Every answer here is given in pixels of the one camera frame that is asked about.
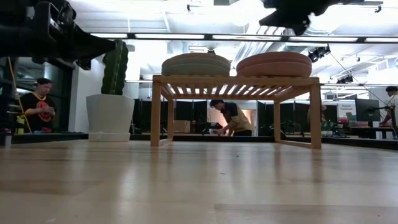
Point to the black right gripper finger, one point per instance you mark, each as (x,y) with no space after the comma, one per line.
(289,21)

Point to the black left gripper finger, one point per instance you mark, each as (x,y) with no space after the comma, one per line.
(93,46)

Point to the beige plate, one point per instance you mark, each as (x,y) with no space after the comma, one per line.
(196,58)

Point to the slatted wooden shelf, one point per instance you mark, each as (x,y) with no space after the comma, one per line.
(155,118)

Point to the tall green cactus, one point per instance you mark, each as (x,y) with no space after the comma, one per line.
(116,74)

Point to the black track spotlights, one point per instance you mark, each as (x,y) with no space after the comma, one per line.
(345,79)
(318,53)

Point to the white plant pot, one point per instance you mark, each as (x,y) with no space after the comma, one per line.
(109,115)

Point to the ceiling light strip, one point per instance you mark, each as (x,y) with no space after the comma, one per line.
(168,36)

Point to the white sign board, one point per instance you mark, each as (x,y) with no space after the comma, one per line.
(346,109)

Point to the dark computer monitor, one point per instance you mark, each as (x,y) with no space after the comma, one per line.
(367,110)

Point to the cardboard box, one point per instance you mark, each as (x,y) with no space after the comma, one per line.
(182,126)

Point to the black background machine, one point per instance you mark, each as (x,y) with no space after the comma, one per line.
(211,126)

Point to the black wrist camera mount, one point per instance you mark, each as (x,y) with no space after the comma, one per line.
(59,15)

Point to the black ceiling mount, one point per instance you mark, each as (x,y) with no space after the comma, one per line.
(373,3)

